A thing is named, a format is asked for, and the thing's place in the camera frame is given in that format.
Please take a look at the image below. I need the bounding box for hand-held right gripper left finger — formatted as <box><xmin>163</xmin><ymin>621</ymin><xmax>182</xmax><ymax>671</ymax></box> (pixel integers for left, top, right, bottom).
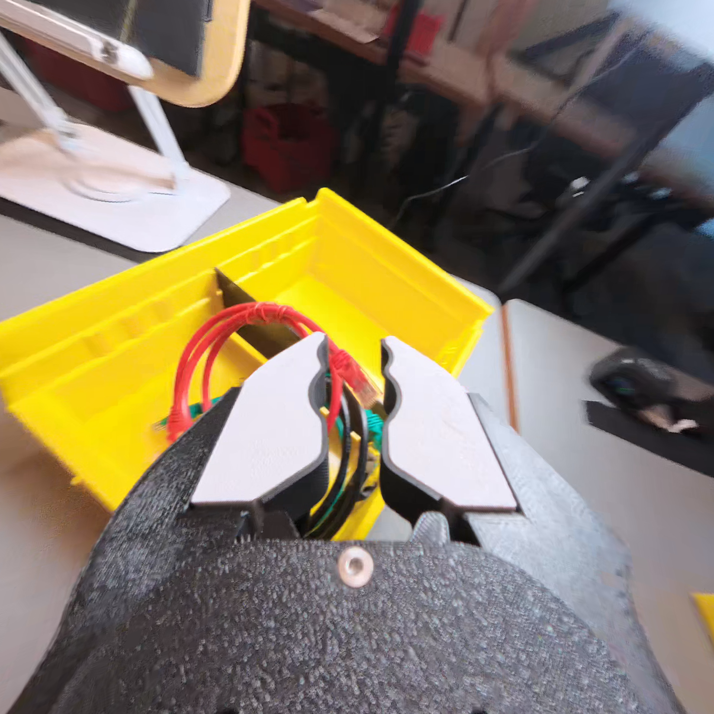
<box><xmin>190</xmin><ymin>332</ymin><xmax>331</xmax><ymax>511</ymax></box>

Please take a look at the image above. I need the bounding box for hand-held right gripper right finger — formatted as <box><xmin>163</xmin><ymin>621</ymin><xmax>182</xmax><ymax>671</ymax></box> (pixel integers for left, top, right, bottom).
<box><xmin>379</xmin><ymin>335</ymin><xmax>520</xmax><ymax>514</ymax></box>

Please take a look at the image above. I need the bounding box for red ethernet cable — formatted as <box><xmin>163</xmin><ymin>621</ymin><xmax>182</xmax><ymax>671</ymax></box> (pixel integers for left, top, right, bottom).
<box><xmin>166</xmin><ymin>303</ymin><xmax>386</xmax><ymax>444</ymax></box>

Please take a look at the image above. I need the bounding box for yellow plastic bin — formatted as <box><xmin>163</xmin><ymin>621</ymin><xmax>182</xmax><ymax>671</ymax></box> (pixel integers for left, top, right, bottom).
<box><xmin>692</xmin><ymin>592</ymin><xmax>714</xmax><ymax>642</ymax></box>
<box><xmin>0</xmin><ymin>188</ymin><xmax>494</xmax><ymax>542</ymax></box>

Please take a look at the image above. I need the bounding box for black bin divider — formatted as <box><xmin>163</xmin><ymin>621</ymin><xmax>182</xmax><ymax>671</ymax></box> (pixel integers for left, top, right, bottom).
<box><xmin>215</xmin><ymin>268</ymin><xmax>308</xmax><ymax>360</ymax></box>

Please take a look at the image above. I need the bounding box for black device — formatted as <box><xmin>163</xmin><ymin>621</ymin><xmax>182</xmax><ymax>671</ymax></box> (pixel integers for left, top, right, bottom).
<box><xmin>588</xmin><ymin>346</ymin><xmax>714</xmax><ymax>436</ymax></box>

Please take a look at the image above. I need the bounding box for red storage crate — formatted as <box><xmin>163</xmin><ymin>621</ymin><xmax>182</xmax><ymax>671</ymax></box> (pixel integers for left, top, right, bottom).
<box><xmin>242</xmin><ymin>103</ymin><xmax>335</xmax><ymax>193</ymax></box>

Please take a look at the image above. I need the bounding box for black board with wooden back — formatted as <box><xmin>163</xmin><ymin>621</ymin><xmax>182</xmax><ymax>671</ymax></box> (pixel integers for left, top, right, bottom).
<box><xmin>33</xmin><ymin>0</ymin><xmax>252</xmax><ymax>108</ymax></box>

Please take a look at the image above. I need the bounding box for green ethernet cable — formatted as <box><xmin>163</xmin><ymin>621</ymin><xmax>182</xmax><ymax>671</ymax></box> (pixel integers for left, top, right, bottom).
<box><xmin>155</xmin><ymin>397</ymin><xmax>389</xmax><ymax>536</ymax></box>

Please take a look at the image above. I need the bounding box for black ethernet cable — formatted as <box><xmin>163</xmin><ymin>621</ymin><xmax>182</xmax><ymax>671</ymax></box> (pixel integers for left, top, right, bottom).
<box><xmin>304</xmin><ymin>385</ymin><xmax>372</xmax><ymax>539</ymax></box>

